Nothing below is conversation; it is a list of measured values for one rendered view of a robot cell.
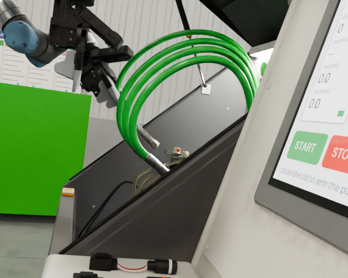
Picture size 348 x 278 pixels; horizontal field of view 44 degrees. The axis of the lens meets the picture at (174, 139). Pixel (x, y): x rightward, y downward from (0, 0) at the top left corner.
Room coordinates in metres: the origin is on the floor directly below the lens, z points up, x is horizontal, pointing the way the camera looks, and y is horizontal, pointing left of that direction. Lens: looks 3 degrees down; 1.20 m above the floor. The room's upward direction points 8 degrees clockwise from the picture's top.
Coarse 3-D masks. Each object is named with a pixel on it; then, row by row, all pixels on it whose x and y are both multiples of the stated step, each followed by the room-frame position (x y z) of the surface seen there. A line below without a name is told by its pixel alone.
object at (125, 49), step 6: (108, 48) 1.16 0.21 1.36; (120, 48) 1.14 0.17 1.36; (126, 48) 1.14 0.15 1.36; (96, 54) 1.16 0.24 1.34; (102, 54) 1.16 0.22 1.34; (108, 54) 1.15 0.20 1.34; (114, 54) 1.14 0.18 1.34; (120, 54) 1.14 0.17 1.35; (126, 54) 1.14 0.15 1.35; (132, 54) 1.16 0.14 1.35; (108, 60) 1.18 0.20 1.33; (114, 60) 1.18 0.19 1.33; (120, 60) 1.17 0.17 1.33; (126, 60) 1.16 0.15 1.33
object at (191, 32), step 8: (176, 32) 1.10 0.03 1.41; (184, 32) 1.10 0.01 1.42; (192, 32) 1.09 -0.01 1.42; (200, 32) 1.09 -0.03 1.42; (208, 32) 1.09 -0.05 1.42; (216, 32) 1.08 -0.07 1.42; (160, 40) 1.11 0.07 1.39; (224, 40) 1.08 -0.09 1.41; (232, 40) 1.08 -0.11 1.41; (144, 48) 1.11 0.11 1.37; (240, 48) 1.07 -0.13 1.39; (136, 56) 1.12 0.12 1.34; (248, 56) 1.07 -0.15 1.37; (128, 64) 1.12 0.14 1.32; (120, 72) 1.12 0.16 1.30; (120, 80) 1.12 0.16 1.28; (256, 80) 1.06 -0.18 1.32
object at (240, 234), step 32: (320, 0) 0.59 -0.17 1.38; (288, 32) 0.65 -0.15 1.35; (288, 64) 0.61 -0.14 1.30; (256, 96) 0.67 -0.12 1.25; (288, 96) 0.57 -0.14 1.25; (256, 128) 0.62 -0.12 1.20; (256, 160) 0.58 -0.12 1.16; (224, 192) 0.66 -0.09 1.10; (224, 224) 0.60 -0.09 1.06; (256, 224) 0.51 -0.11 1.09; (288, 224) 0.45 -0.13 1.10; (224, 256) 0.56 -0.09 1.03; (256, 256) 0.49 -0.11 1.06; (288, 256) 0.43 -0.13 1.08; (320, 256) 0.38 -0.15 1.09
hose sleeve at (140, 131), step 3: (138, 126) 1.11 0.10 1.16; (138, 129) 1.11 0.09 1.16; (141, 129) 1.11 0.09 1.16; (138, 132) 1.11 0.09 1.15; (141, 132) 1.11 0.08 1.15; (144, 132) 1.11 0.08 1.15; (141, 135) 1.11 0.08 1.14; (144, 135) 1.11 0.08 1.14; (147, 135) 1.11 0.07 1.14; (144, 138) 1.11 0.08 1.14; (147, 138) 1.10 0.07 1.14; (150, 138) 1.10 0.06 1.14; (153, 138) 1.11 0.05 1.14; (147, 141) 1.11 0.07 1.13; (150, 141) 1.10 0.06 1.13; (150, 144) 1.11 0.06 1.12
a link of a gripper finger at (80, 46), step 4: (84, 36) 0.95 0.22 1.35; (84, 40) 0.93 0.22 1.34; (80, 44) 0.93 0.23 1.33; (84, 44) 0.93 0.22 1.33; (80, 48) 0.93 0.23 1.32; (84, 48) 0.93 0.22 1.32; (76, 52) 0.94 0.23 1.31; (80, 52) 0.93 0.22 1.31; (76, 56) 0.94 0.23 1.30; (80, 56) 0.93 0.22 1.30; (76, 60) 0.94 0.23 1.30; (80, 60) 0.94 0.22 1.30; (76, 64) 0.94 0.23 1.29; (80, 64) 0.94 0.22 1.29; (76, 68) 0.94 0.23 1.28; (80, 68) 0.94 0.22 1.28
